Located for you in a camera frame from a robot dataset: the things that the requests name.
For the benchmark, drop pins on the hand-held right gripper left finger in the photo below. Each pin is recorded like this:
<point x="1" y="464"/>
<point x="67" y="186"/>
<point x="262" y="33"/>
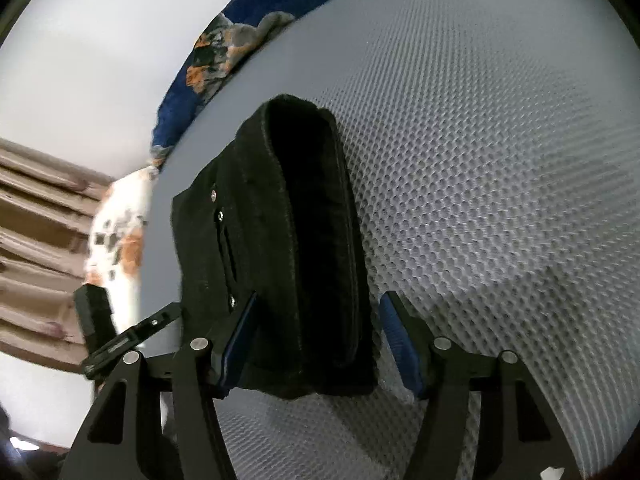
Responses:
<point x="240" y="345"/>

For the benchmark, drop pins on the white orange printed pillow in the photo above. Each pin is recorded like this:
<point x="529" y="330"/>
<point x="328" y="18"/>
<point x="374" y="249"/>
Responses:
<point x="115" y="220"/>

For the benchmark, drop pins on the blue printed blanket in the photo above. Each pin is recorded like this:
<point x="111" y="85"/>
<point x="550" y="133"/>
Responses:
<point x="180" y="95"/>

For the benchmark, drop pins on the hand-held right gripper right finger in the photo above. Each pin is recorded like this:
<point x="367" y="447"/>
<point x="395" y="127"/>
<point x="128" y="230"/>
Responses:
<point x="400" y="340"/>

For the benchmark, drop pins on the grey mesh bed mattress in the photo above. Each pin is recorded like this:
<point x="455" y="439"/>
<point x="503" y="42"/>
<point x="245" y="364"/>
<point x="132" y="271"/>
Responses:
<point x="475" y="160"/>

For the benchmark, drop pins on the brown pleated curtain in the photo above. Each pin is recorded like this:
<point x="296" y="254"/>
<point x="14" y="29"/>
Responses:
<point x="40" y="240"/>

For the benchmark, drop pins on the black pants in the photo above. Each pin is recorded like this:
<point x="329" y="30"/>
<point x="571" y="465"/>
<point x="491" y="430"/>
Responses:
<point x="310" y="210"/>

